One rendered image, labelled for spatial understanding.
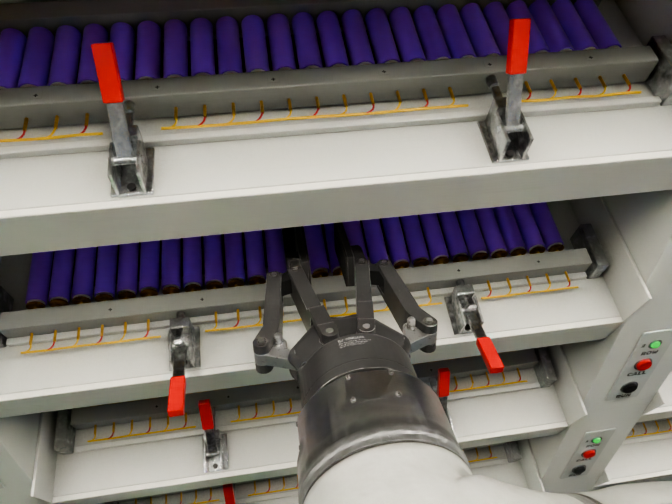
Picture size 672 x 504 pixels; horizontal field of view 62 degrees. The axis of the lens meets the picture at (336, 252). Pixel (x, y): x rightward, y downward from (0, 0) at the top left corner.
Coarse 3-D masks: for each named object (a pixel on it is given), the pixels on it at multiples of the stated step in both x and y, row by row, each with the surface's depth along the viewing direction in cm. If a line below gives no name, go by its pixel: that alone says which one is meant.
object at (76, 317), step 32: (512, 256) 55; (544, 256) 56; (576, 256) 56; (224, 288) 52; (256, 288) 52; (320, 288) 53; (352, 288) 53; (416, 288) 54; (0, 320) 49; (32, 320) 50; (64, 320) 50; (96, 320) 50; (128, 320) 51; (160, 320) 52; (288, 320) 52; (32, 352) 50
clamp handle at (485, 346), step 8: (464, 312) 52; (472, 312) 52; (472, 320) 51; (472, 328) 51; (480, 328) 51; (480, 336) 50; (480, 344) 49; (488, 344) 49; (480, 352) 49; (488, 352) 48; (496, 352) 48; (488, 360) 47; (496, 360) 47; (488, 368) 47; (496, 368) 47
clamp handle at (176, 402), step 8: (176, 344) 48; (184, 344) 49; (176, 352) 49; (184, 352) 49; (176, 360) 48; (184, 360) 48; (176, 368) 47; (184, 368) 47; (176, 376) 46; (184, 376) 46; (176, 384) 46; (184, 384) 46; (176, 392) 45; (184, 392) 46; (168, 400) 45; (176, 400) 45; (184, 400) 45; (168, 408) 44; (176, 408) 44; (184, 408) 45
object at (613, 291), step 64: (0, 256) 55; (256, 320) 53; (384, 320) 54; (448, 320) 54; (512, 320) 54; (576, 320) 55; (0, 384) 49; (64, 384) 49; (128, 384) 49; (192, 384) 52
